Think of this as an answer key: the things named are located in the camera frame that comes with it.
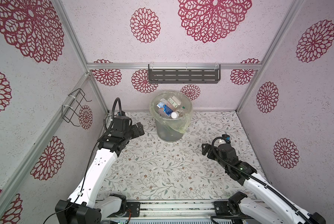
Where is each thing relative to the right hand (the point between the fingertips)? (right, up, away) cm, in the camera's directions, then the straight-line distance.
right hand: (208, 145), depth 79 cm
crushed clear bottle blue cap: (-24, +21, +6) cm, 32 cm away
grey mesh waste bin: (-25, +6, +18) cm, 31 cm away
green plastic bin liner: (-19, +22, +12) cm, 32 cm away
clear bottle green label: (-18, +27, +13) cm, 35 cm away
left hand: (-41, +8, -1) cm, 42 cm away
